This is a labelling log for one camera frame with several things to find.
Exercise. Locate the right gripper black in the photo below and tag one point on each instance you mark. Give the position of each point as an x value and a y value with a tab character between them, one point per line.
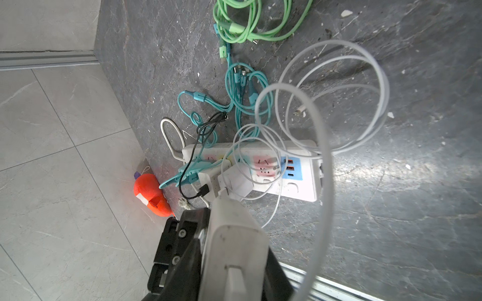
177	268

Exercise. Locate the white 66W charger with cable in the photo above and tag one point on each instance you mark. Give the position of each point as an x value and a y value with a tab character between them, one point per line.
275	143

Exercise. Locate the white multicolour power strip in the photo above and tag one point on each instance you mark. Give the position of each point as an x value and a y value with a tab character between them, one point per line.
295	176

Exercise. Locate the red toy vacuum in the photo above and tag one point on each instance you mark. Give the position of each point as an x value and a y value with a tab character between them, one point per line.
146	189

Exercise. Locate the aluminium front rail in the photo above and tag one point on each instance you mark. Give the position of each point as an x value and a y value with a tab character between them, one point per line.
325	289

